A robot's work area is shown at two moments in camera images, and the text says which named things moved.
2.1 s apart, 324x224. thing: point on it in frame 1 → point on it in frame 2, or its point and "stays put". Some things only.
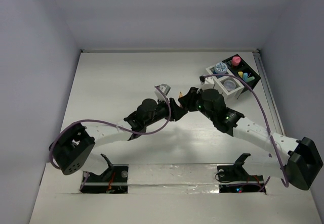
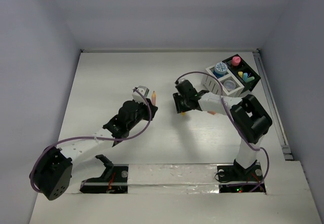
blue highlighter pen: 245,76 stays put
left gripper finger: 177,112 → 153,109
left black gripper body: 170,102 → 143,112
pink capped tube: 236,60 stays put
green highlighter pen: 250,79 stays put
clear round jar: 229,85 stays put
